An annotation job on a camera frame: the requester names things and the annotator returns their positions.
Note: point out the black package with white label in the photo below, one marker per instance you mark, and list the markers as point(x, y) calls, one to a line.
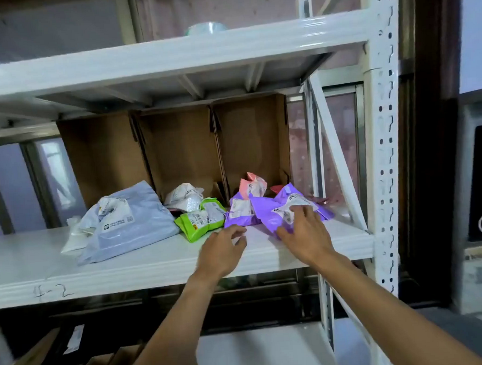
point(74, 340)

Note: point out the clear tape roll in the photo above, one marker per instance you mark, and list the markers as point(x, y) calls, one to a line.
point(205, 28)

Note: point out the large grey-blue mailer bag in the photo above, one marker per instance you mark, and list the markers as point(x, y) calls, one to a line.
point(139, 234)

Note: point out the red mailer bag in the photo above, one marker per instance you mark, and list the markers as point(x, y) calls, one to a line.
point(275, 188)

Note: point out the person's right hand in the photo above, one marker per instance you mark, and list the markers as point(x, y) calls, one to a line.
point(308, 237)

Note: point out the purple mailer bag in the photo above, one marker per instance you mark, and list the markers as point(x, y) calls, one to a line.
point(267, 215)
point(237, 221)

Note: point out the green mailer bag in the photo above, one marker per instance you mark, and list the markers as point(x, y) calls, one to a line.
point(191, 234)

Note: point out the person's left hand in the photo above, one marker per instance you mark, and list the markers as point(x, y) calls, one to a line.
point(220, 250)

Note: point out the light pink mailer bag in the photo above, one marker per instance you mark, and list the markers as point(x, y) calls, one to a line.
point(247, 188)

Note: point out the person's left forearm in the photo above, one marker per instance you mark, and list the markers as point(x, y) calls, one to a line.
point(172, 333)

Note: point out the metal window frame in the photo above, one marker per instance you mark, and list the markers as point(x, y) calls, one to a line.
point(35, 179)

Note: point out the open brown cardboard box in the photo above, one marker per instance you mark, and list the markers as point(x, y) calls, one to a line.
point(255, 139)
point(183, 151)
point(102, 159)

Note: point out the purple mailer bag front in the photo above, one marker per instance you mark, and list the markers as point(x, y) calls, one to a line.
point(237, 221)

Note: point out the white metal shelf rack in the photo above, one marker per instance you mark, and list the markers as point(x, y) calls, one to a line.
point(108, 268)

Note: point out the person's right forearm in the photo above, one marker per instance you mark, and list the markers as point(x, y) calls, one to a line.
point(385, 322)

